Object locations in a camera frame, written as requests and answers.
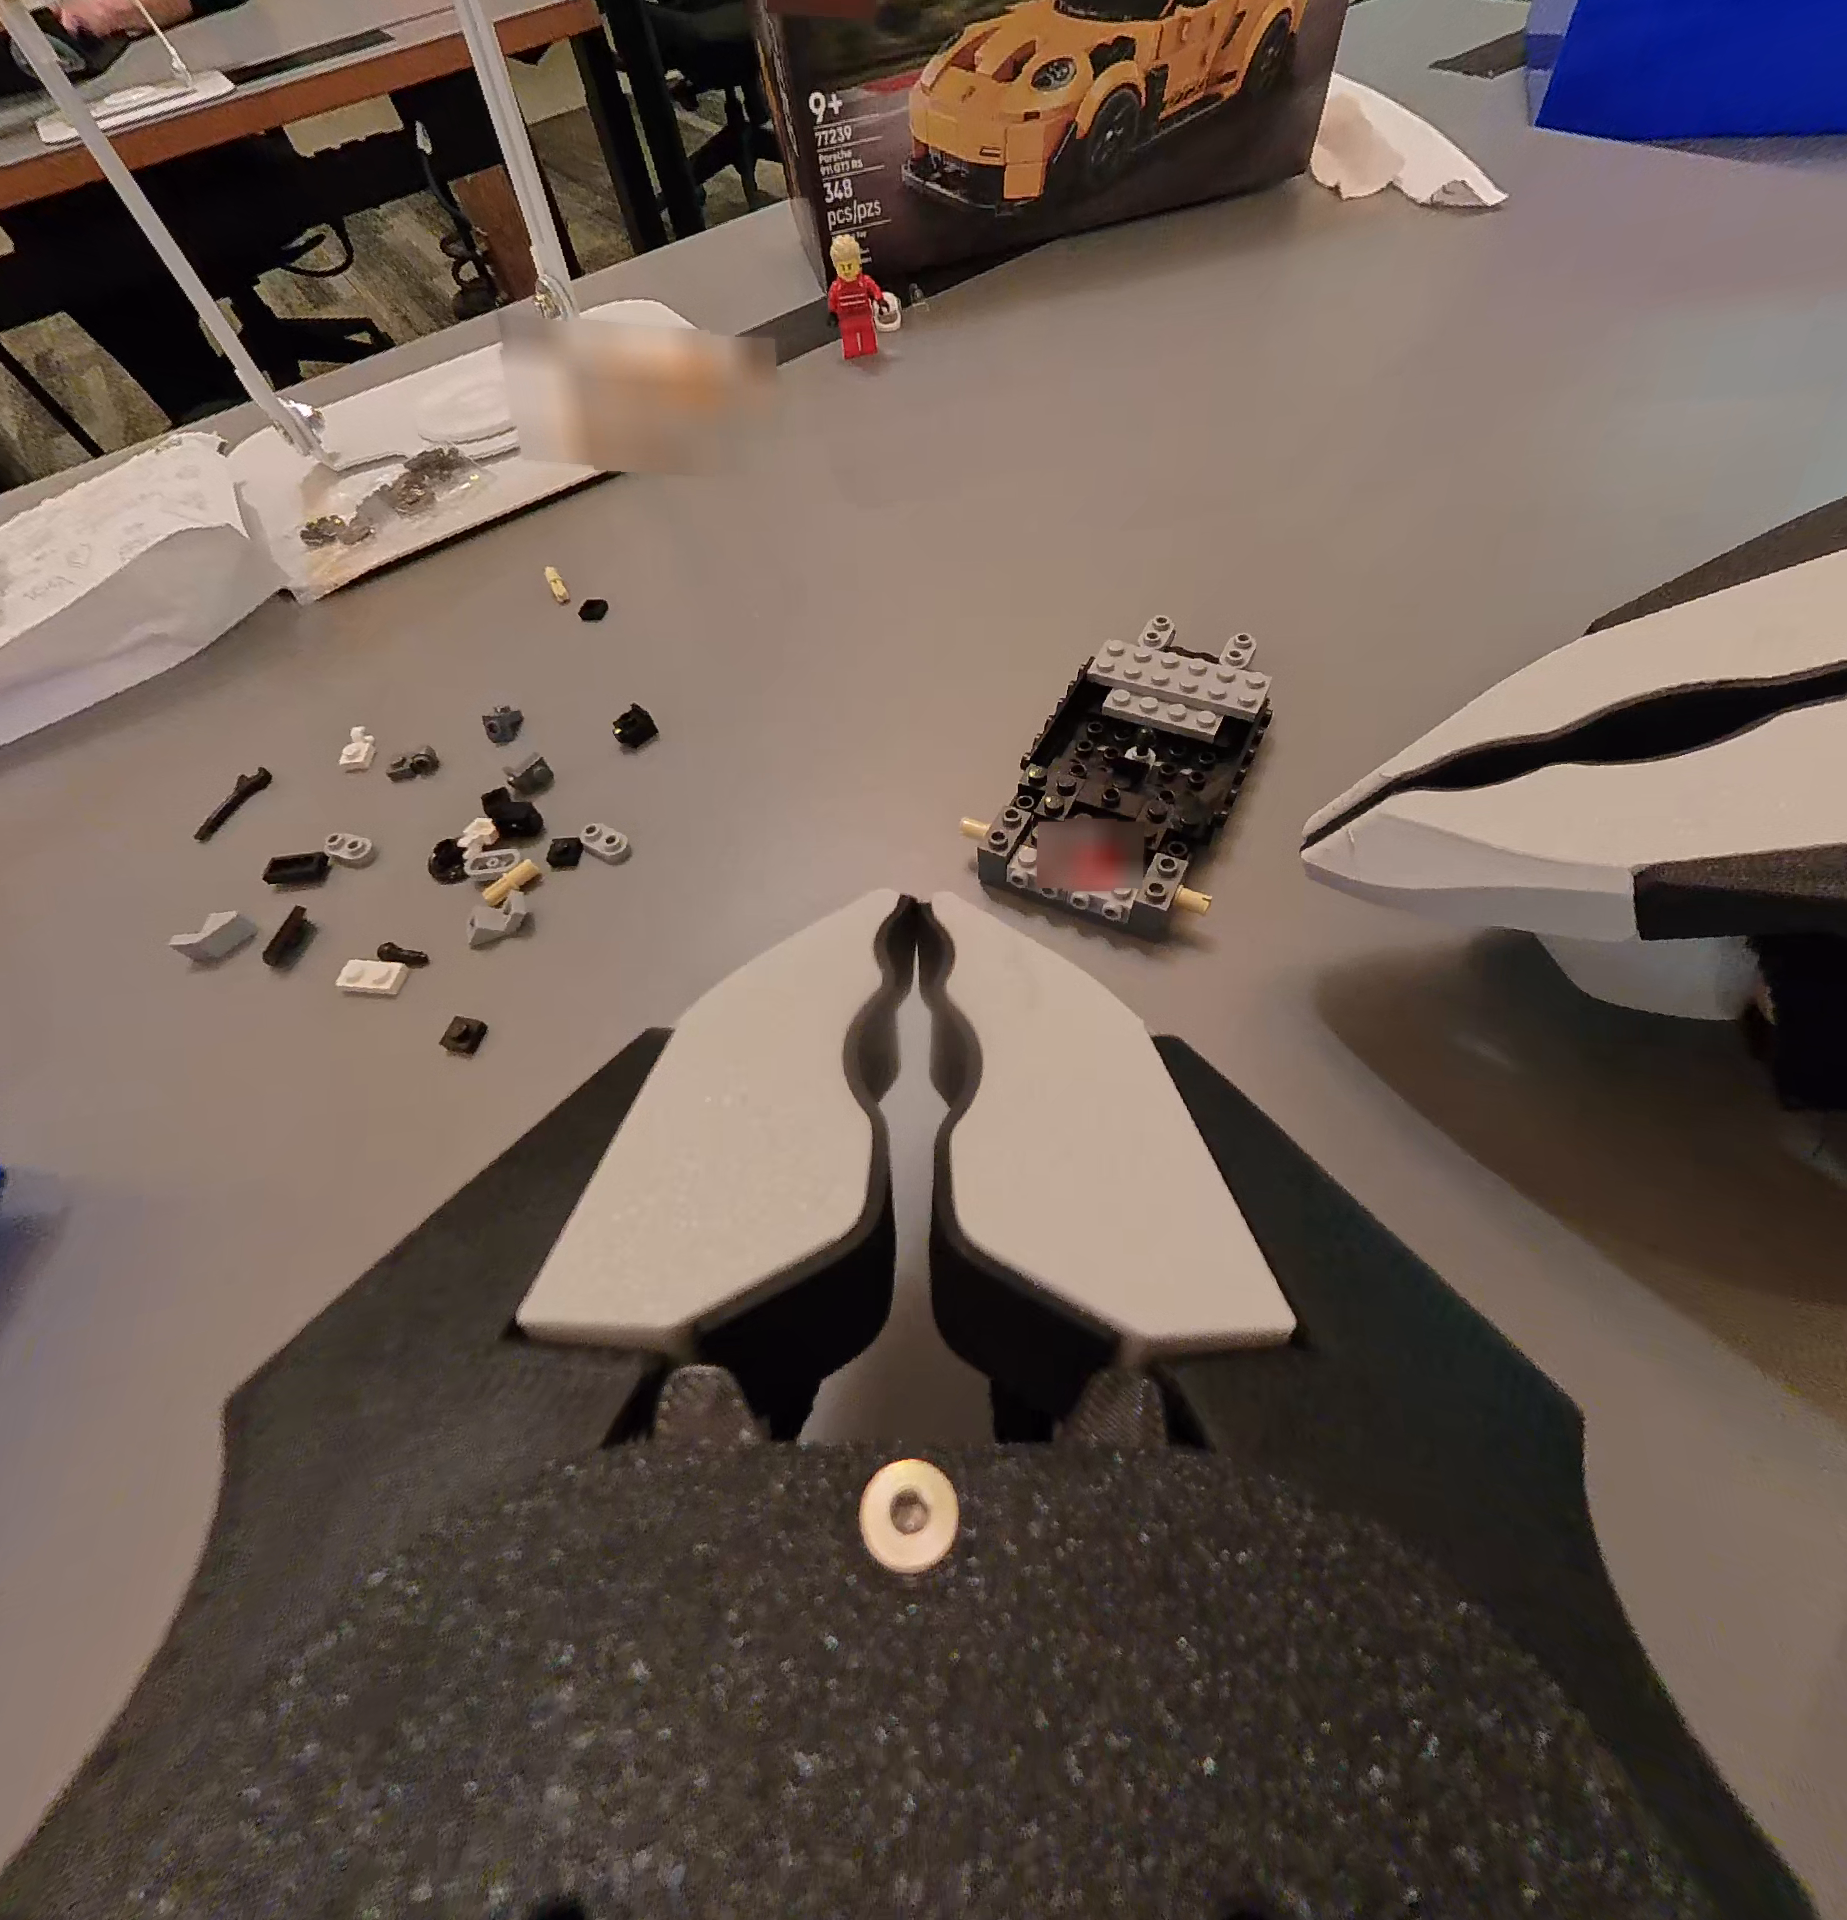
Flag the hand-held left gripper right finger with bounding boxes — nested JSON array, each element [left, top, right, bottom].
[[928, 889, 1302, 1445]]

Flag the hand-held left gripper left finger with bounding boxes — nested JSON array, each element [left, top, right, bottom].
[[512, 889, 918, 1445]]

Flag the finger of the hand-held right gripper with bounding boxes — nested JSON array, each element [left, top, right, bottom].
[[1299, 719, 1847, 948], [1338, 585, 1847, 809]]

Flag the black brick chassis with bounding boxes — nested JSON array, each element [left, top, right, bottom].
[[998, 613, 1280, 873]]

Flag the wood-edged office desk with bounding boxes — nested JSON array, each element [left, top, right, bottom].
[[0, 0, 612, 230]]

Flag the scattered small brick pieces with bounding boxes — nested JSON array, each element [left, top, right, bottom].
[[164, 696, 665, 1062]]

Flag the crumpled white paper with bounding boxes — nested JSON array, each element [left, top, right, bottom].
[[1302, 76, 1512, 213]]

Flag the clear plastic parts bag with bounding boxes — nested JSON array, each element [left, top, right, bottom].
[[282, 439, 492, 554]]

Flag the black toy car box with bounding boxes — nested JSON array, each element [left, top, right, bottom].
[[758, 0, 1355, 283]]

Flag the printed white paper bag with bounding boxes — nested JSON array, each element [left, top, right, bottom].
[[0, 435, 290, 764]]

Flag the red toy minifigure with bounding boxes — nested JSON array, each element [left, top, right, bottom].
[[825, 232, 888, 364]]

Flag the black office chair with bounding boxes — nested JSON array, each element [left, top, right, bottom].
[[219, 91, 506, 394]]

